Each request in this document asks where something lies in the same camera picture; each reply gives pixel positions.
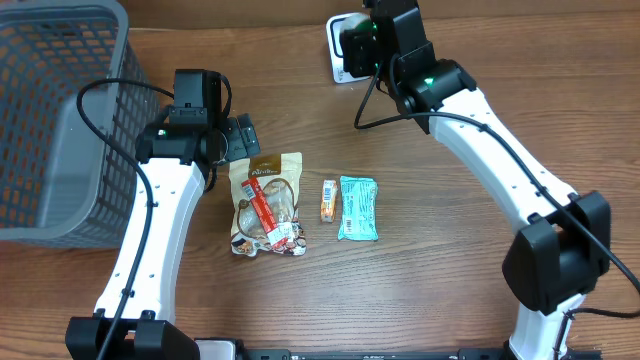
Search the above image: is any red snack stick packet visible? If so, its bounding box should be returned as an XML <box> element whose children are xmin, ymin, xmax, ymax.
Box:
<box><xmin>242</xmin><ymin>178</ymin><xmax>288</xmax><ymax>248</ymax></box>

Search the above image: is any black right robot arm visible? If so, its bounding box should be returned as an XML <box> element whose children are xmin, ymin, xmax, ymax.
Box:
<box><xmin>326</xmin><ymin>1</ymin><xmax>611</xmax><ymax>359</ymax></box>

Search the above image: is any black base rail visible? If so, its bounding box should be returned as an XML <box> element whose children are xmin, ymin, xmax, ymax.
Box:
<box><xmin>194</xmin><ymin>339</ymin><xmax>604</xmax><ymax>360</ymax></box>

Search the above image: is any green lid jar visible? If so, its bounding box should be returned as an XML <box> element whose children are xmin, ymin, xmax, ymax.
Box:
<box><xmin>339</xmin><ymin>13</ymin><xmax>374</xmax><ymax>34</ymax></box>

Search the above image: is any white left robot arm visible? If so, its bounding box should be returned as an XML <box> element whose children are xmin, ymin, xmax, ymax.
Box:
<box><xmin>65</xmin><ymin>69</ymin><xmax>260</xmax><ymax>359</ymax></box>

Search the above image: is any teal snack packet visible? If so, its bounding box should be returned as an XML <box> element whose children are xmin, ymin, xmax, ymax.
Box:
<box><xmin>338</xmin><ymin>176</ymin><xmax>378</xmax><ymax>241</ymax></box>

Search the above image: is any brown cookie bag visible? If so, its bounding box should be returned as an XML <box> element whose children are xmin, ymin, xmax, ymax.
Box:
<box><xmin>229</xmin><ymin>152</ymin><xmax>307</xmax><ymax>257</ymax></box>

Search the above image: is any grey plastic mesh basket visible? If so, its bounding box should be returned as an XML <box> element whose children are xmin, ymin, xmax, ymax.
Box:
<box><xmin>1</xmin><ymin>1</ymin><xmax>159</xmax><ymax>248</ymax></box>

